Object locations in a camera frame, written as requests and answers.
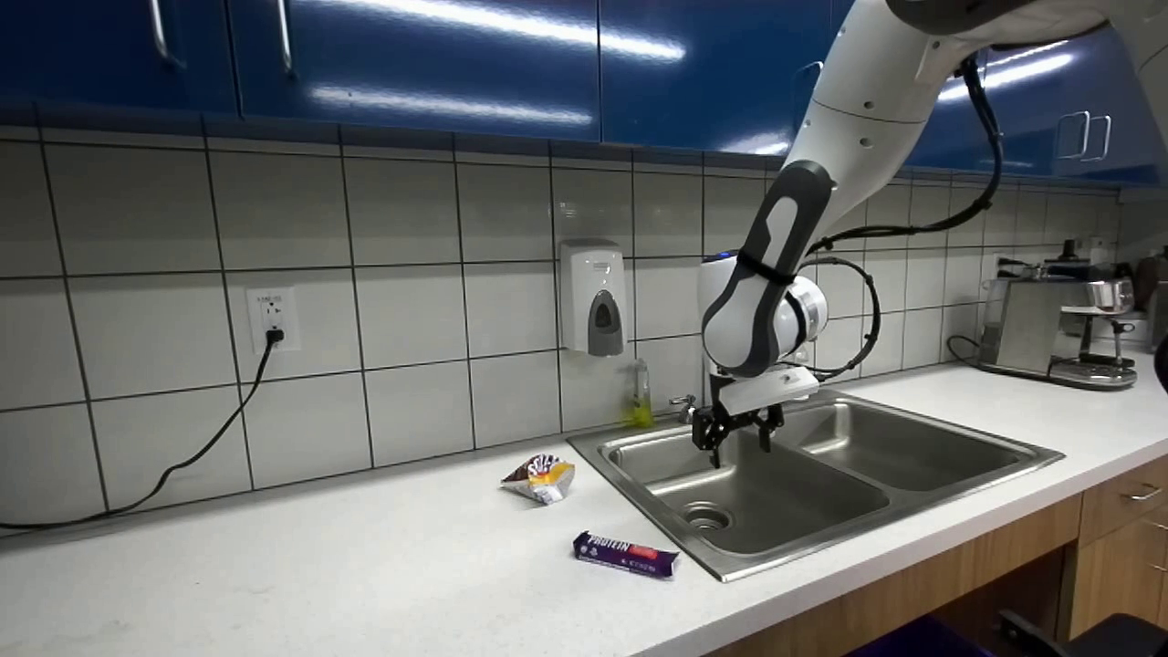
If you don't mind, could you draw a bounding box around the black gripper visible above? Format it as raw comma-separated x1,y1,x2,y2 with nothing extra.
690,402,789,476

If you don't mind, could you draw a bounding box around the purple protein candy bar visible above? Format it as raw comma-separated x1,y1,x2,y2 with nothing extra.
569,527,682,586

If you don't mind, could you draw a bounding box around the round metal sink drain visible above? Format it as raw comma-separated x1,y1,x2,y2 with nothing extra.
679,503,736,540

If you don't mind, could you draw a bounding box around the stainless steel double sink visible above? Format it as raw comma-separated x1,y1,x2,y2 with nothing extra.
566,386,1071,586

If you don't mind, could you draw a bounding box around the yellow green scrubber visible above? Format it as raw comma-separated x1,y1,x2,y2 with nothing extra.
617,386,662,437

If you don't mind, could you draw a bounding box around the crumpled snack bag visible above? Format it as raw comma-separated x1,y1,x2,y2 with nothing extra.
497,448,581,508

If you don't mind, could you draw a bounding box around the silver coffee machine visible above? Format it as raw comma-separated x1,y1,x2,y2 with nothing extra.
991,237,1155,395

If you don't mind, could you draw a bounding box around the blue upper cabinet door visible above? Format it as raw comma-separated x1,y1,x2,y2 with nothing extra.
228,0,608,145
594,0,861,160
907,25,1168,190
0,0,241,127

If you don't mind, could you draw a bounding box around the wooden lower cabinet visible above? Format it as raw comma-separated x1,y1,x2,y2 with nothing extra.
710,452,1168,657

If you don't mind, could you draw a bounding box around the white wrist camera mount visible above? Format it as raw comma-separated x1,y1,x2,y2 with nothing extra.
713,363,827,424

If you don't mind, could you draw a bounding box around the white wall soap dispenser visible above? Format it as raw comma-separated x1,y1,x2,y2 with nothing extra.
554,240,631,363

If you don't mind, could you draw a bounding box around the black coffee machine cord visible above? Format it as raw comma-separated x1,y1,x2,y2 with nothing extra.
943,332,1016,375

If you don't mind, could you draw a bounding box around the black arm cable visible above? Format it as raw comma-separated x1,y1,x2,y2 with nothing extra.
796,50,1009,384

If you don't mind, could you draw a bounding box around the white wall power outlet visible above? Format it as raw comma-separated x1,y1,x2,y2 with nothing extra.
245,285,306,358

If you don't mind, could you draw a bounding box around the black power cord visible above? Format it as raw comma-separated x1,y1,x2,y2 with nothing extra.
0,327,294,537

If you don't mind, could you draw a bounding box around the silver cabinet door handle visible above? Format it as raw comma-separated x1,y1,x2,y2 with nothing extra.
145,0,190,75
273,0,301,76

